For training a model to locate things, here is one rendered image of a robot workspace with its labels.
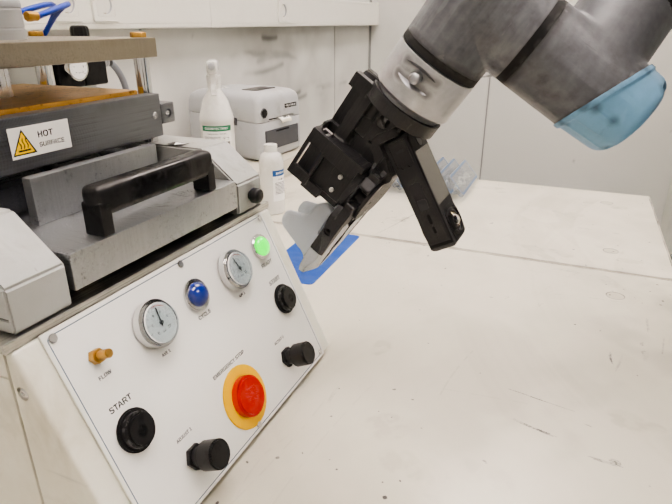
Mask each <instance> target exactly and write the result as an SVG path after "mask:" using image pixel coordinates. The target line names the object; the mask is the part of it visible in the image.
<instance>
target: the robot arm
mask: <svg viewBox="0 0 672 504"><path fill-rule="evenodd" d="M671 29H672V0H578V1H577V2H576V4H575V5H574V6H573V5H571V4H570V3H569V2H567V1H566V0H426V1H425V3H424V4H423V6H422V7H421V9H420V10H419V12H418V13H417V15H416V16H415V18H414V19H413V21H412V22H411V24H410V25H409V27H408V28H407V30H406V31H405V33H404V34H403V35H402V37H401V38H400V40H399V41H398V43H397V44H396V46H395V47H394V49H393V50H392V52H391V53H390V55H389V56H388V58H387V59H386V61H385V62H384V64H383V65H382V67H381V68H380V70H379V72H378V74H377V73H376V72H375V71H373V70H372V69H368V70H366V71H364V72H362V71H356V72H355V74H354V76H353V77H352V79H351V80H350V82H349V83H348V84H349V85H350V86H351V87H352V88H351V90H350V91H349V93H348V94H347V96H346V98H345V99H344V101H343V102H342V104H341V105H340V107H339V108H338V110H337V111H336V113H335V114H334V116H333V118H332V119H329V120H326V121H324V122H323V123H322V124H321V125H319V126H315V127H314V128H313V129H312V131H311V132H310V134H309V136H308V137H307V139H306V140H305V142H304V143H303V145H302V147H301V148H300V150H299V151H298V153H297V154H296V156H295V158H294V159H293V161H292V162H291V164H290V165H289V167H288V169H287V170H288V171H289V172H290V173H291V174H292V175H294V176H295V177H296V178H297V179H298V180H299V181H300V182H301V184H300V185H301V186H302V187H303V188H305V189H306V190H307V191H308V192H309V193H310V194H311V195H313V196H314V197H315V198H317V197H318V196H321V197H322V198H324V199H325V200H326V201H327V202H326V203H325V202H322V203H319V204H317V203H314V202H310V201H304V202H302V203H301V204H300V206H299V208H298V212H297V211H294V210H288V211H286V212H285V213H284V215H283V217H282V224H283V226H284V228H285V229H286V231H287V232H288V233H289V235H290V236H291V237H292V239H293V240H294V242H295V243H296V244H297V246H298V247H299V248H300V250H301V251H302V253H303V259H302V261H301V263H300V265H299V270H300V271H301V272H306V271H309V270H312V269H315V268H317V267H318V266H319V265H321V264H322V263H323V262H324V261H325V260H326V259H327V258H328V256H329V255H330V254H331V253H332V252H333V251H334V250H335V249H336V248H337V247H338V245H339V244H340V243H341V242H342V241H343V240H344V239H345V237H346V236H347V235H348V234H349V233H350V232H351V231H352V230H353V228H354V227H355V226H356V225H357V224H358V223H359V221H360V220H361V219H362V218H363V217H364V216H365V214H366V213H367V212H368V211H369V210H370V209H372V208H373V207H374V206H375V205H376V204H377V203H378V202H379V200H380V199H381V198H382V197H383V196H384V195H385V193H386V192H387V191H388V190H389V188H390V187H391V185H392V184H393V183H394V182H395V180H396V179H397V177H398V178H399V180H400V183H401V185H402V187H403V189H404V191H405V194H406V196H407V198H408V200H409V203H410V205H411V207H412V209H413V212H414V214H415V216H416V218H417V220H418V223H419V225H420V227H421V230H422V233H423V235H424V237H425V238H426V241H427V243H428V245H429V247H430V249H431V251H439V250H443V249H446V248H449V247H452V246H455V245H456V243H457V242H458V240H459V239H460V238H461V236H462V235H463V233H464V231H465V227H464V223H463V221H462V217H461V215H460V212H459V211H458V209H457V207H456V206H455V204H454V202H453V199H452V197H451V195H450V193H449V190H448V188H447V186H446V183H445V181H444V179H443V176H442V174H441V172H440V169H439V167H438V165H437V163H436V160H435V158H434V156H433V153H432V151H431V149H430V146H429V144H428V142H427V139H430V138H431V137H432V136H433V135H434V134H435V132H436V131H437V130H438V128H439V127H440V124H444V123H446V122H447V121H448V119H449V118H450V117H451V116H452V114H453V113H454V112H455V111H456V109H457V108H458V107H459V106H460V104H461V103H462V102H463V101H464V99H465V98H466V97H467V96H468V94H469V93H470V92H471V91H472V89H473V88H474V87H475V85H476V84H477V83H478V81H479V80H480V79H481V78H482V77H483V75H484V74H485V73H486V72H488V73H489V74H490V75H492V76H493V77H494V78H496V79H497V80H498V81H500V82H501V83H502V84H503V85H504V86H506V87H507V88H508V89H510V90H511V91H512V92H514V93H515V94H516V95H517V96H519V97H520V98H521V99H523V100H524V101H525V102H527V103H528V104H529V105H531V106H532V107H533V108H534V109H536V110H537V111H538V112H540V113H541V114H542V115H544V116H545V117H546V118H547V119H549V120H550V121H551V122H553V123H554V125H553V126H554V127H555V128H557V129H558V128H561V129H562V130H564V131H565V132H567V133H568V134H569V135H571V136H572V137H574V138H575V139H577V140H578V141H580V142H581V143H582V144H584V145H585V146H587V147H588V148H590V149H593V150H606V149H609V148H611V147H613V146H616V145H618V144H619V143H621V142H623V141H624V140H625V139H627V138H628V137H629V136H631V135H632V134H633V133H634V132H635V131H636V130H638V129H639V128H640V127H641V126H642V125H643V124H644V123H645V122H646V121H647V119H648V118H649V117H650V116H651V115H652V114H653V112H654V111H655V110H656V109H657V107H658V106H659V104H660V103H661V101H662V99H663V97H664V92H665V90H666V88H667V83H666V80H665V78H664V77H663V76H662V75H661V74H660V73H658V72H657V71H656V66H654V65H653V64H651V65H649V64H648V62H649V61H650V59H651V58H652V57H653V55H654V54H655V52H656V51H657V49H658V48H659V46H660V45H661V44H662V42H663V41H664V39H665V38H666V36H667V35H668V33H669V32H670V30H671ZM387 119H388V120H387ZM325 128H327V129H329V130H330V131H331V132H332V133H333V134H331V133H329V132H328V131H327V130H326V129H325ZM323 129H325V130H323ZM309 143H310V145H309V146H308V144H309ZM307 146H308V148H307V150H306V151H305V153H304V154H303V156H302V157H301V155H302V153H303V152H304V150H305V149H306V147H307ZM300 157H301V159H300V160H299V158H300ZM298 160H299V162H298V163H297V161H298Z"/></svg>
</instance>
